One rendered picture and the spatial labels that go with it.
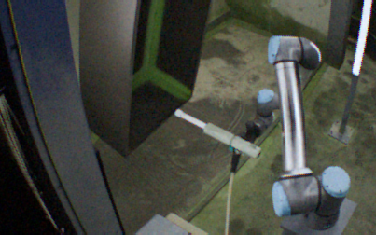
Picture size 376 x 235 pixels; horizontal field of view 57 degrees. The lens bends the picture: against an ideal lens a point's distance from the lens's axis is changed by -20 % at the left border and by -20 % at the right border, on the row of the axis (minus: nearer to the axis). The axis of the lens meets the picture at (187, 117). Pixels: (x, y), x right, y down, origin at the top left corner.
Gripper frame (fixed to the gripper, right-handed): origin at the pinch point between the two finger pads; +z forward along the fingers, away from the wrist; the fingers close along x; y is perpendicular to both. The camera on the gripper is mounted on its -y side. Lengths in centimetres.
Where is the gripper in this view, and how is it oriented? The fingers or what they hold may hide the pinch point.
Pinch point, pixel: (236, 148)
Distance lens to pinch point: 205.0
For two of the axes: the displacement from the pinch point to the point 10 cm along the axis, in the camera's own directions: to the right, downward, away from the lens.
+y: -0.7, 7.8, 6.2
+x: -8.1, -4.1, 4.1
